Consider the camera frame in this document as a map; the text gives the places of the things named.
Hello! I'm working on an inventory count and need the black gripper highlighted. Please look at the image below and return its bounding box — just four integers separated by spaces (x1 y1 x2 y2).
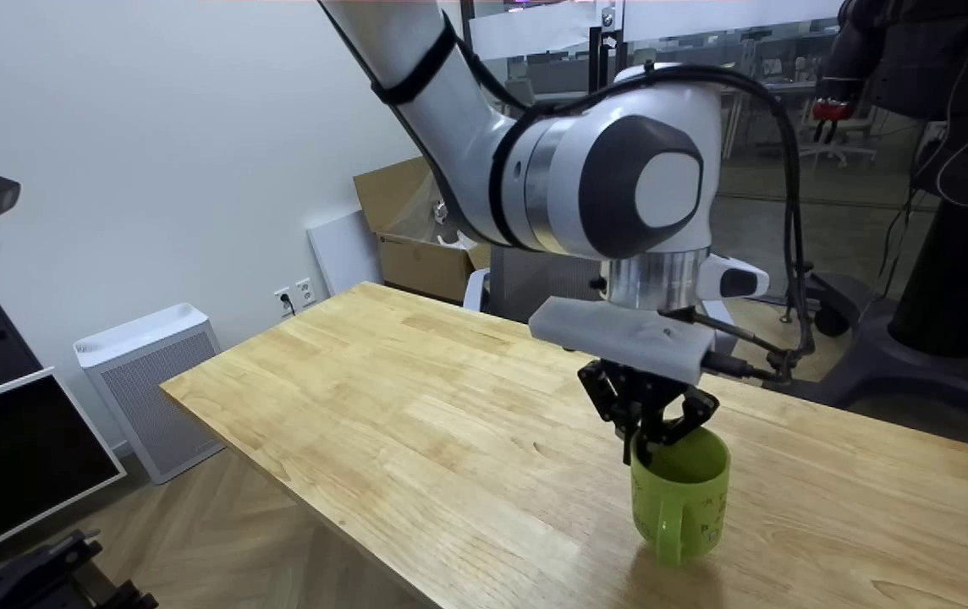
574 360 724 467

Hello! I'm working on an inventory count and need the green plastic mug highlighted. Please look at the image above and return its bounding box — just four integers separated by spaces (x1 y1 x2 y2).
625 423 733 568

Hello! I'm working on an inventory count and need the brown cardboard box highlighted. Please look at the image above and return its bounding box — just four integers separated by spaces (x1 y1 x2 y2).
353 155 495 305

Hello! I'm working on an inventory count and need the white leaning board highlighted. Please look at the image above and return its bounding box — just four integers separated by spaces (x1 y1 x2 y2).
300 205 384 297

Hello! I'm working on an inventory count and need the red hanging tool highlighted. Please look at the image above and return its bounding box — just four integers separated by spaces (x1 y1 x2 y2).
805 96 857 129

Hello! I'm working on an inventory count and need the white air purifier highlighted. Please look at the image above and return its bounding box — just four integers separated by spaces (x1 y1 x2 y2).
70 297 227 488

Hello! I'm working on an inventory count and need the black equipment base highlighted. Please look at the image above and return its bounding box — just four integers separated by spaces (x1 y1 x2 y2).
0 527 160 609

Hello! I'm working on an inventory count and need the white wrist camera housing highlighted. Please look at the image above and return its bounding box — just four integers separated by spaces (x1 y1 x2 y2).
526 294 721 388

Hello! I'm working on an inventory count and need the black pedestal stand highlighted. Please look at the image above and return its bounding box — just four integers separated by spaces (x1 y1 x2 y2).
810 0 968 452

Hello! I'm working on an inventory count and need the black monitor white frame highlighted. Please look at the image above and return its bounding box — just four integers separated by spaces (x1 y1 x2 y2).
0 361 129 578

